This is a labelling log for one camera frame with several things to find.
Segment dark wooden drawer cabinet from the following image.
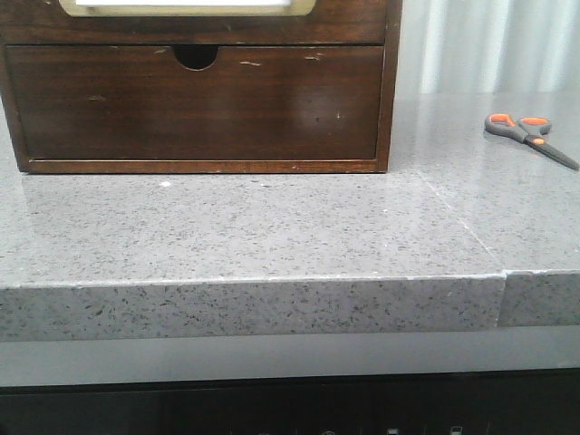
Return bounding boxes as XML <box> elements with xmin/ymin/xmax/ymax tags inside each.
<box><xmin>1</xmin><ymin>1</ymin><xmax>401</xmax><ymax>174</ymax></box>

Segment grey orange scissors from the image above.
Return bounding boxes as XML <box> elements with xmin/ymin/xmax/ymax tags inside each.
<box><xmin>484</xmin><ymin>113</ymin><xmax>579</xmax><ymax>171</ymax></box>

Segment wooden drawer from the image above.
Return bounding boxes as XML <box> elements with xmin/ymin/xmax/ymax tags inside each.
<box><xmin>6</xmin><ymin>45</ymin><xmax>382</xmax><ymax>160</ymax></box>
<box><xmin>1</xmin><ymin>1</ymin><xmax>401</xmax><ymax>45</ymax></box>

